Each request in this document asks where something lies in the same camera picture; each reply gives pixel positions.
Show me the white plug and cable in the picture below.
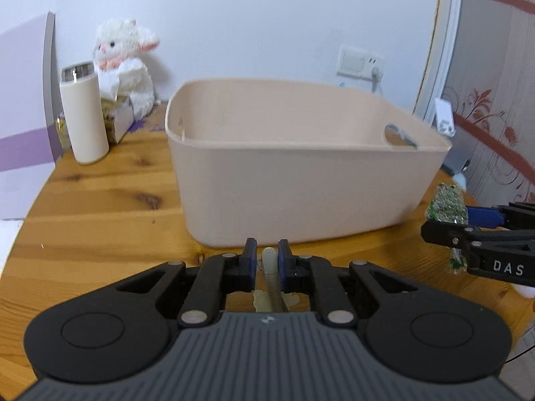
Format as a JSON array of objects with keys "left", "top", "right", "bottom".
[{"left": 369, "top": 66, "right": 388, "bottom": 93}]

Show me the dark grey laptop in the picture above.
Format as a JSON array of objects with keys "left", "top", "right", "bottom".
[{"left": 441, "top": 159, "right": 470, "bottom": 176}]

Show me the clear bag of green herbs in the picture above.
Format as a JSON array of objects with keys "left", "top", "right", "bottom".
[{"left": 425, "top": 183, "right": 469, "bottom": 274}]

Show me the white phone stand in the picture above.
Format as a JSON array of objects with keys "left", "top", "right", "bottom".
[{"left": 434, "top": 98, "right": 456, "bottom": 138}]

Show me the white wall switch socket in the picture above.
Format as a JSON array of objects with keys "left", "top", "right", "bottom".
[{"left": 336, "top": 45, "right": 385, "bottom": 81}]

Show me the beige hair clip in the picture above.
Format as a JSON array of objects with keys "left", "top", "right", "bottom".
[{"left": 253, "top": 247, "right": 299, "bottom": 313}]

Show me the tissue box with tissue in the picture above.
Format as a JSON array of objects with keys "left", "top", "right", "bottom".
[{"left": 98, "top": 71, "right": 134, "bottom": 145}]

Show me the white plush lamb toy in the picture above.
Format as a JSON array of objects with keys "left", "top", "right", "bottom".
[{"left": 93, "top": 19, "right": 159, "bottom": 120}]

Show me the cream thermos bottle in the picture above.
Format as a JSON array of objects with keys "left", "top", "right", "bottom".
[{"left": 60, "top": 61, "right": 109, "bottom": 165}]

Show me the gold foil packet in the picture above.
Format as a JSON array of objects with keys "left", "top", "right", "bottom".
[{"left": 55, "top": 112, "right": 71, "bottom": 152}]

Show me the beige plastic storage bin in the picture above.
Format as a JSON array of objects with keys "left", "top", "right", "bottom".
[{"left": 164, "top": 79, "right": 451, "bottom": 247}]

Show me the purple white board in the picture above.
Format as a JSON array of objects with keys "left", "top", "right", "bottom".
[{"left": 1, "top": 12, "right": 63, "bottom": 220}]

